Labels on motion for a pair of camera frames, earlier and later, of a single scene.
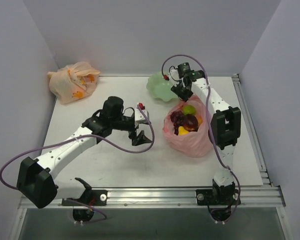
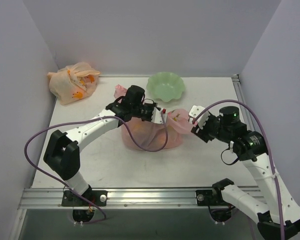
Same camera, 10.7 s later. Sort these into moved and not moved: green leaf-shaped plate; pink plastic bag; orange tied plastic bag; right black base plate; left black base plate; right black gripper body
Moved: right black gripper body; pink plastic bag
Not moved: left black base plate; right black base plate; green leaf-shaped plate; orange tied plastic bag
